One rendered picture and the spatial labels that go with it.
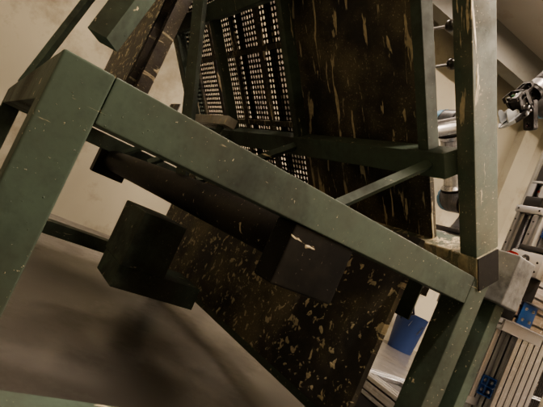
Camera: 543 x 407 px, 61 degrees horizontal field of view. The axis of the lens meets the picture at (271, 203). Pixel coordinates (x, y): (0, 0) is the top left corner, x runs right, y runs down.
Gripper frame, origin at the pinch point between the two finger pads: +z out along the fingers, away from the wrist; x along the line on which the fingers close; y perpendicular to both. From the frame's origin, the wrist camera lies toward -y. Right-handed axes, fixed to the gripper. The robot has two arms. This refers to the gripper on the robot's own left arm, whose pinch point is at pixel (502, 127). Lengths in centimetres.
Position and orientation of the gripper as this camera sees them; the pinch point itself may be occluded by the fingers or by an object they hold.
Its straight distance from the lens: 191.4
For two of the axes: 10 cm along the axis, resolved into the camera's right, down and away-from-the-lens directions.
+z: -7.5, 6.2, -2.4
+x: 3.9, 1.1, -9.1
